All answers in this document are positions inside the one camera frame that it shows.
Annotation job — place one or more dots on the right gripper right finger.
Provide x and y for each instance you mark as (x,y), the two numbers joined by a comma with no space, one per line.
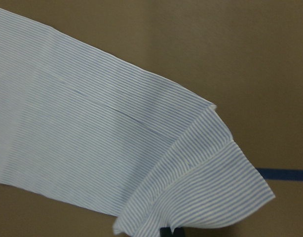
(178,232)

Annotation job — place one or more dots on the light blue striped shirt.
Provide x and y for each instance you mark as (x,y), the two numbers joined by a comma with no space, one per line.
(81,126)

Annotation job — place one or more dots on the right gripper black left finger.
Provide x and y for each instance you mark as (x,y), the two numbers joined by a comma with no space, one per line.
(165,232)

